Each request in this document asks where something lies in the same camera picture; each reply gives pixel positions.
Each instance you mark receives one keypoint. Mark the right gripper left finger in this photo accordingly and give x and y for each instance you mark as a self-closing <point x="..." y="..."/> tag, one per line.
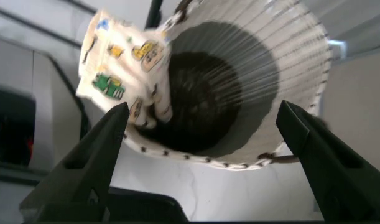
<point x="84" y="180"/>

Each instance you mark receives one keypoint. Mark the cream printed garment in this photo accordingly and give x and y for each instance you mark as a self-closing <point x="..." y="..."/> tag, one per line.
<point x="121" y="62"/>

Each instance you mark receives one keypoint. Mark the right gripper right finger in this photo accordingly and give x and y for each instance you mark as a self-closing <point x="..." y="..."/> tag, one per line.
<point x="342" y="183"/>

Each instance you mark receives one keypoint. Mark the white laundry basket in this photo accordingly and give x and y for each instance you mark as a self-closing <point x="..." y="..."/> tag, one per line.
<point x="286" y="62"/>

